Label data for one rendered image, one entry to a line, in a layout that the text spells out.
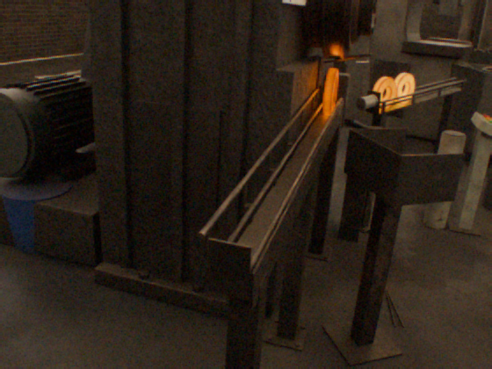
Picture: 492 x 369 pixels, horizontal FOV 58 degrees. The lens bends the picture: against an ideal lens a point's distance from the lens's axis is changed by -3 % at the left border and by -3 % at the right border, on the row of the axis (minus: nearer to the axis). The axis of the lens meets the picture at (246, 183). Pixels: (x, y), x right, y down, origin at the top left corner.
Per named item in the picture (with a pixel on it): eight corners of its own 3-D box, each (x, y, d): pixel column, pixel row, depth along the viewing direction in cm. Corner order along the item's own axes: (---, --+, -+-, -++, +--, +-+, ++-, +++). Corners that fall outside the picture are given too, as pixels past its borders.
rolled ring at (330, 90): (340, 66, 182) (331, 65, 183) (335, 70, 165) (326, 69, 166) (335, 111, 189) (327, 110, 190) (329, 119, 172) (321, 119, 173)
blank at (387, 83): (372, 78, 208) (378, 79, 206) (393, 74, 217) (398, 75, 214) (370, 111, 215) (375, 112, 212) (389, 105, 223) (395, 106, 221)
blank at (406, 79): (393, 74, 217) (398, 75, 214) (411, 70, 225) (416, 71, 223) (389, 105, 223) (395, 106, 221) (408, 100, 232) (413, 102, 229)
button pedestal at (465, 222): (450, 233, 237) (477, 119, 215) (445, 215, 259) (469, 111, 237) (481, 238, 233) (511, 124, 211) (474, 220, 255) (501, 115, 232)
